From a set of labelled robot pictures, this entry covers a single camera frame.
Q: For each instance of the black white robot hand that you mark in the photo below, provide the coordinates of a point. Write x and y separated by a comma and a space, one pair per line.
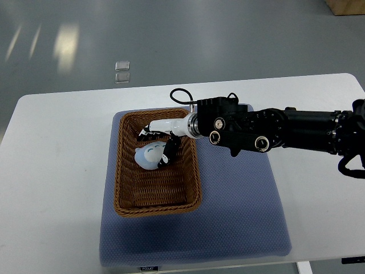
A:
176, 127

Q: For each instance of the blue white plush toy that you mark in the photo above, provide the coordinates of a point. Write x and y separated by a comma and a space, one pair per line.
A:
147, 157

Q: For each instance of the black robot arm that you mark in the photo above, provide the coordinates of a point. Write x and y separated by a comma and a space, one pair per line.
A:
229, 124

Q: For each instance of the brown wicker basket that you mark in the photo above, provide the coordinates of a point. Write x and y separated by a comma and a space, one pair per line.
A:
148, 183

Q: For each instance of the lower metal floor plate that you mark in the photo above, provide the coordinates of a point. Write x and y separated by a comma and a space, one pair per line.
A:
122, 77

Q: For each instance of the metal floor plate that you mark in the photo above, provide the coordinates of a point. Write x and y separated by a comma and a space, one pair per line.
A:
122, 65
122, 77

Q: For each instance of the upper metal floor plate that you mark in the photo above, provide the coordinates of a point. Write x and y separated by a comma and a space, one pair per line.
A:
122, 65

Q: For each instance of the blue fabric mat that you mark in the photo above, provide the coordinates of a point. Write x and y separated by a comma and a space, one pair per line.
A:
205, 206

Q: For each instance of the white table leg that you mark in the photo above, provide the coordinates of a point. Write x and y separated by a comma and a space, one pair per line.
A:
304, 267

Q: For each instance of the cardboard box corner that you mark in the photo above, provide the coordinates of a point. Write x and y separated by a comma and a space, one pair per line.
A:
346, 7

